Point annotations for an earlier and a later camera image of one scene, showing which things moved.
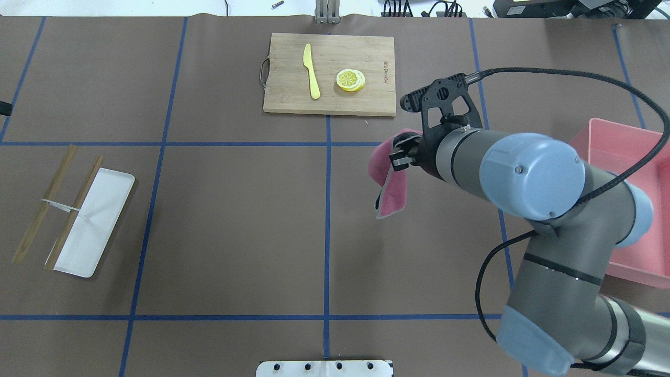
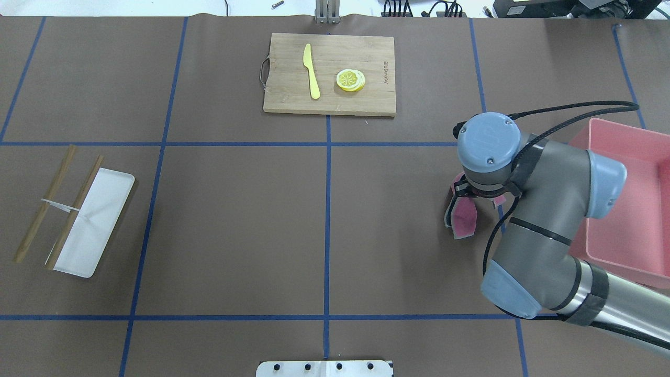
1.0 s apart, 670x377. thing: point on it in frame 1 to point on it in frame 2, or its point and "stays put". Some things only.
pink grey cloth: (391, 198) to (460, 215)
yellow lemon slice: (350, 80) stays put
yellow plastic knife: (314, 87) stays put
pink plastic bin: (615, 147) stays put
